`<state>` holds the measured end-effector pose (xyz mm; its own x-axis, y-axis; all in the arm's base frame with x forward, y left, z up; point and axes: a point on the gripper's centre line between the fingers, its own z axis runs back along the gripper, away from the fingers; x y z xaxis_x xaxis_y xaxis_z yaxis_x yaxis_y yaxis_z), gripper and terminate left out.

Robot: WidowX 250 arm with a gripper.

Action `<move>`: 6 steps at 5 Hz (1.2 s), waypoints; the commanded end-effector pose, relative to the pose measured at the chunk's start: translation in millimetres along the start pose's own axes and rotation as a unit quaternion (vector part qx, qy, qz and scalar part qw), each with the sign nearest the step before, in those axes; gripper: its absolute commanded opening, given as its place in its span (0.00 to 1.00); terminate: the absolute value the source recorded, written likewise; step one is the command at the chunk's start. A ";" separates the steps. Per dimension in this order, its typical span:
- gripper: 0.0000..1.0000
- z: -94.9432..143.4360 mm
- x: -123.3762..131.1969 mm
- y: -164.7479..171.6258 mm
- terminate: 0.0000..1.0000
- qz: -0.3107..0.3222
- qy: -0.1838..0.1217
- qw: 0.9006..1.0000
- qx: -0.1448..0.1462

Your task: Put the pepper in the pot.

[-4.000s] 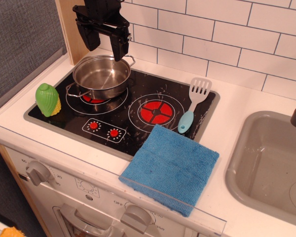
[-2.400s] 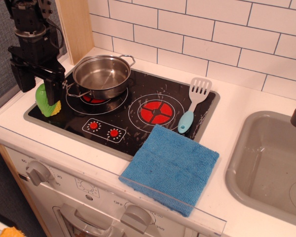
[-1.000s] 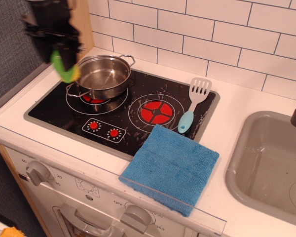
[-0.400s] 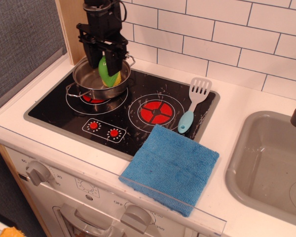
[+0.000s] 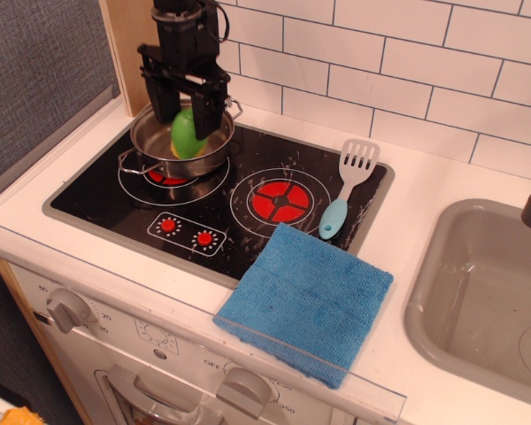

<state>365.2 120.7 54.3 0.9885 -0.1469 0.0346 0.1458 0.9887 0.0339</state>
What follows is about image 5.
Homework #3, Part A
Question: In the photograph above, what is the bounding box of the grey toy sink basin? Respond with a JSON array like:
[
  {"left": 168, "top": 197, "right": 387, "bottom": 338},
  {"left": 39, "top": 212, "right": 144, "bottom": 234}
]
[{"left": 404, "top": 199, "right": 531, "bottom": 405}]

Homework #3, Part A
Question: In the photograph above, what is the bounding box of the grey spatula with blue handle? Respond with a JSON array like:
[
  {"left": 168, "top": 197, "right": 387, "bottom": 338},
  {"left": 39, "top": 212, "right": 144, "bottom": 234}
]
[{"left": 319, "top": 139, "right": 381, "bottom": 240}]

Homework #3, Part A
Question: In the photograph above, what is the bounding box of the grey oven door handle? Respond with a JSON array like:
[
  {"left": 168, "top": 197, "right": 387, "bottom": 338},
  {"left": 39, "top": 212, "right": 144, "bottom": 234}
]
[{"left": 105, "top": 366, "right": 227, "bottom": 424}]

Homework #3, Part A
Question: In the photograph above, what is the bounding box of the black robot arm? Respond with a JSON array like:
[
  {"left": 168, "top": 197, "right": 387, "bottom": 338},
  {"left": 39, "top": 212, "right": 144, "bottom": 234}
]
[{"left": 138, "top": 1, "right": 230, "bottom": 140}]

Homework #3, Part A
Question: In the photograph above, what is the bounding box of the left red stove knob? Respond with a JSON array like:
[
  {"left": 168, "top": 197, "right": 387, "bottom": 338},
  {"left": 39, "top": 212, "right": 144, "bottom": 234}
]
[{"left": 160, "top": 218, "right": 177, "bottom": 233}]

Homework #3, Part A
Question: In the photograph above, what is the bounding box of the grey timer knob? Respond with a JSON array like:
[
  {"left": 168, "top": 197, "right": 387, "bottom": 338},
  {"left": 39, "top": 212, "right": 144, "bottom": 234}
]
[{"left": 46, "top": 288, "right": 91, "bottom": 334}]

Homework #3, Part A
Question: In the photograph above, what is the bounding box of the grey oven temperature knob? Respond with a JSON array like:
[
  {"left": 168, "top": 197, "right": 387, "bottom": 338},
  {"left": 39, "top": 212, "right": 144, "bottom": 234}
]
[{"left": 216, "top": 367, "right": 273, "bottom": 420}]

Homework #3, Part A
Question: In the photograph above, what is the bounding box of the wooden side panel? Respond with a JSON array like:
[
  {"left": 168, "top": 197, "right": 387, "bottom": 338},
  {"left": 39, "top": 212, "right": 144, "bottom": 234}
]
[{"left": 98, "top": 0, "right": 159, "bottom": 117}]

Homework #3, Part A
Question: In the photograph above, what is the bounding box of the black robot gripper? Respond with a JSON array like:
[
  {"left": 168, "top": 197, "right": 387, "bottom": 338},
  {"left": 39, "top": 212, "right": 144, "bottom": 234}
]
[{"left": 138, "top": 8, "right": 230, "bottom": 140}]

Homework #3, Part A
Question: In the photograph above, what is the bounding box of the red stove knob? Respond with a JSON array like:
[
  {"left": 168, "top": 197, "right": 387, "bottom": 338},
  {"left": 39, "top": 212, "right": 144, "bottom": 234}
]
[
  {"left": 160, "top": 218, "right": 177, "bottom": 233},
  {"left": 196, "top": 232, "right": 214, "bottom": 247}
]

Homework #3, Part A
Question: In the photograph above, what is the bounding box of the right red stove knob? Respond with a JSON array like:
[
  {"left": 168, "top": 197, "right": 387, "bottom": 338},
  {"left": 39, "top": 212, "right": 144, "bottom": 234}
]
[{"left": 196, "top": 232, "right": 214, "bottom": 247}]

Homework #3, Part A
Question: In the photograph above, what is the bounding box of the black toy stovetop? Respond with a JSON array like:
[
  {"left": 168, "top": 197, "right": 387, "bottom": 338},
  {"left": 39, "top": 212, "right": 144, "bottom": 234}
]
[{"left": 42, "top": 121, "right": 396, "bottom": 289}]

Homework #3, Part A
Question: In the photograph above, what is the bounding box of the orange object at corner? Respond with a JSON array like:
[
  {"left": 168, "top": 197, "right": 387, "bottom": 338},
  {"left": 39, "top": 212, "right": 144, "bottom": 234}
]
[{"left": 0, "top": 406, "right": 45, "bottom": 425}]

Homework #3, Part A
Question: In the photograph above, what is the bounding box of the green yellow toy corn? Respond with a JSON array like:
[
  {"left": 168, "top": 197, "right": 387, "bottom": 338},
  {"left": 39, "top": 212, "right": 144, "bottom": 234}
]
[{"left": 171, "top": 107, "right": 208, "bottom": 159}]

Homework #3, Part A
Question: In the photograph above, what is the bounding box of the blue folded cloth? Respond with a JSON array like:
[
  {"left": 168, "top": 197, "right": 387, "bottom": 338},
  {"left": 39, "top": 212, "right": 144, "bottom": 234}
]
[{"left": 213, "top": 224, "right": 394, "bottom": 390}]

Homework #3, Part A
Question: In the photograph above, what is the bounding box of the stainless steel pot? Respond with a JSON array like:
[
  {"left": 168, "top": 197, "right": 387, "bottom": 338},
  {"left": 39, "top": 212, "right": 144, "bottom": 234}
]
[{"left": 118, "top": 97, "right": 243, "bottom": 179}]

